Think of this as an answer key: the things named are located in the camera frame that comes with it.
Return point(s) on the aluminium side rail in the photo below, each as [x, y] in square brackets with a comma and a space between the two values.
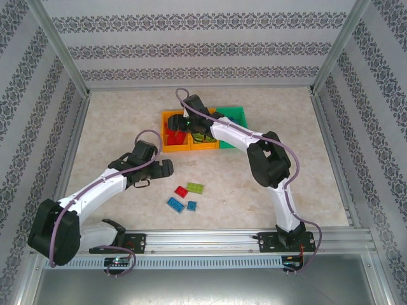
[77, 127]
[325, 127]

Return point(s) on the long aluminium mounting rail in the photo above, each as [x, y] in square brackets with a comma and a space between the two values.
[203, 241]

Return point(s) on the small circuit board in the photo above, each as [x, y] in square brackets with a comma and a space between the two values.
[117, 261]
[292, 262]

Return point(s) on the small blue lego brick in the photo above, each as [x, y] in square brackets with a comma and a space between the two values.
[192, 205]

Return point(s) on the green plastic bin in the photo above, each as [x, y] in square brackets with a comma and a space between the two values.
[237, 111]

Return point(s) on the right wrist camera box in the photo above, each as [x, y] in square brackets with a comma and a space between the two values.
[194, 105]

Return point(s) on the square red lego brick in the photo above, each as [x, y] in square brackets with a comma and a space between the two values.
[181, 191]

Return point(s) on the grey metal sheet panel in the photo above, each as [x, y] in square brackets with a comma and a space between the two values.
[203, 289]

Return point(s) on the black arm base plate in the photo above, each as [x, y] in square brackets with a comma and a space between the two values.
[265, 243]
[138, 243]

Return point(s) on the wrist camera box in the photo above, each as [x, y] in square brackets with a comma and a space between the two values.
[144, 150]
[194, 105]

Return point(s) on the green lego brick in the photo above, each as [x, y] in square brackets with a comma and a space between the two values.
[195, 188]
[213, 139]
[199, 138]

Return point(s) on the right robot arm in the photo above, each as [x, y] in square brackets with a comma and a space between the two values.
[270, 159]

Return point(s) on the orange plastic bin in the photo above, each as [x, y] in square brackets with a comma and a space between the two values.
[203, 146]
[176, 148]

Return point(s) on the aluminium frame post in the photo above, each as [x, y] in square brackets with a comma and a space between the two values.
[334, 54]
[64, 54]

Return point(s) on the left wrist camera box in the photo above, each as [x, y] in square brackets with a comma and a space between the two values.
[144, 150]

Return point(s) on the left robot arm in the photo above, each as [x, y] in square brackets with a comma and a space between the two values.
[95, 193]

